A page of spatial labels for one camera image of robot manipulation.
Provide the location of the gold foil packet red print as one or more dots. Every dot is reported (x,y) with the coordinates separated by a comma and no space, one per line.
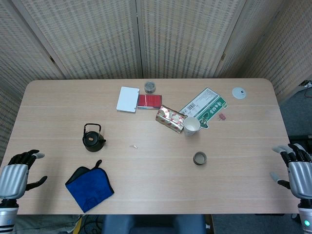
(169,118)

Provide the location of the round white table grommet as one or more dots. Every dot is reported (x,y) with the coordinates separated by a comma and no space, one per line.
(239,93)

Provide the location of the pink binder clip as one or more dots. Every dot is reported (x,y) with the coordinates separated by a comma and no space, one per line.
(222,116)

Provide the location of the white paper cup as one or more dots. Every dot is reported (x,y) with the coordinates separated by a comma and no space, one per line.
(190,126)

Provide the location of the small paper scrap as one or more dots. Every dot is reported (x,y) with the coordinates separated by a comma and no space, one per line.
(134,146)

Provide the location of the flattened green white carton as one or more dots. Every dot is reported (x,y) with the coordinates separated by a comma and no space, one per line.
(207,104)

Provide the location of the red flat rectangular box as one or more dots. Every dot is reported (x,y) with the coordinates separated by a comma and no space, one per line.
(150,101)

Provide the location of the small round patterned tin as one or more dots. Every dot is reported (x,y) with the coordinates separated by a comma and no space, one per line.
(149,87)

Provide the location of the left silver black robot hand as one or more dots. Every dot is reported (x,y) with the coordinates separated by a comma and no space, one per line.
(13,178)

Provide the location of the white power strip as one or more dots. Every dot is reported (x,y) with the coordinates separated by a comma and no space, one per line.
(306,84)

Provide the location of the blue grey seat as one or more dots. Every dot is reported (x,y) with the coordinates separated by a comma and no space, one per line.
(146,224)

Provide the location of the white flat rectangular box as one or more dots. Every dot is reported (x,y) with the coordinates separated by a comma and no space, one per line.
(127,99)

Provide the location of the blue cloth with black trim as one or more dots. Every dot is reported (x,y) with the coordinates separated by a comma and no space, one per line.
(90,187)

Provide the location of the woven folding screen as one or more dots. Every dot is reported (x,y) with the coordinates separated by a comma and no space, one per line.
(97,36)

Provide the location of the olive fabric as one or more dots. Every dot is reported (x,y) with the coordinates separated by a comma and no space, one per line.
(44,224)

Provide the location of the small grey tea cup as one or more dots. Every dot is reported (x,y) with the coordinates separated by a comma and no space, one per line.
(200,159)

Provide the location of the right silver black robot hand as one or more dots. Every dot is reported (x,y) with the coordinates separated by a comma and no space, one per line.
(301,178)

